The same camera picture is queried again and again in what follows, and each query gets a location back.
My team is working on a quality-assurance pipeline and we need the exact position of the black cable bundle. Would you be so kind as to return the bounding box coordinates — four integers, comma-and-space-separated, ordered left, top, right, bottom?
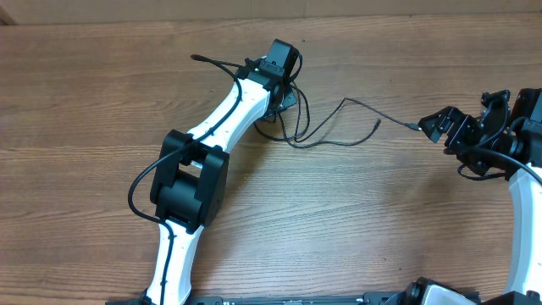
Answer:
252, 82, 423, 149

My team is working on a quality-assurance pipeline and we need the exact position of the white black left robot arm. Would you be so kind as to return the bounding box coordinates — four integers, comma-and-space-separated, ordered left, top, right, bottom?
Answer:
139, 40, 302, 304

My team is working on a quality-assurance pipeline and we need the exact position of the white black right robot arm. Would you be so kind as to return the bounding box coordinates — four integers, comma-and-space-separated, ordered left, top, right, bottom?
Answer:
418, 88, 541, 304

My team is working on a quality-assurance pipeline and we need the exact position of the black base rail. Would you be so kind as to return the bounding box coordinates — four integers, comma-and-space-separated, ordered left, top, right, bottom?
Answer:
105, 277, 482, 305

